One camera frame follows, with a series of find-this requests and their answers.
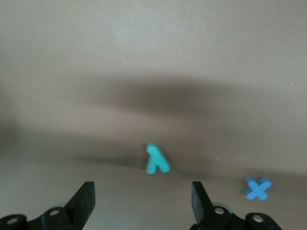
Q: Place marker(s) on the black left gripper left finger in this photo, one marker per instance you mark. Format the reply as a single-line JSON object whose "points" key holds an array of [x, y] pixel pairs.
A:
{"points": [[72, 215]]}

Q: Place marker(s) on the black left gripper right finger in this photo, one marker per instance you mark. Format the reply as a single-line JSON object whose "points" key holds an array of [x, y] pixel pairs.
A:
{"points": [[204, 215]]}

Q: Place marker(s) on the teal letter y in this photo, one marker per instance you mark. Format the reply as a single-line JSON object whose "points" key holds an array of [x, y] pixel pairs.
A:
{"points": [[156, 158]]}

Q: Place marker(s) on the blue letter x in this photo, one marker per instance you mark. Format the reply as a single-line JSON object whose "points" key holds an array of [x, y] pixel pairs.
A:
{"points": [[257, 188]]}

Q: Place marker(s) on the brown table cover sheet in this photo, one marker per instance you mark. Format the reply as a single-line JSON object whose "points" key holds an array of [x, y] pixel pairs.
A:
{"points": [[120, 48]]}

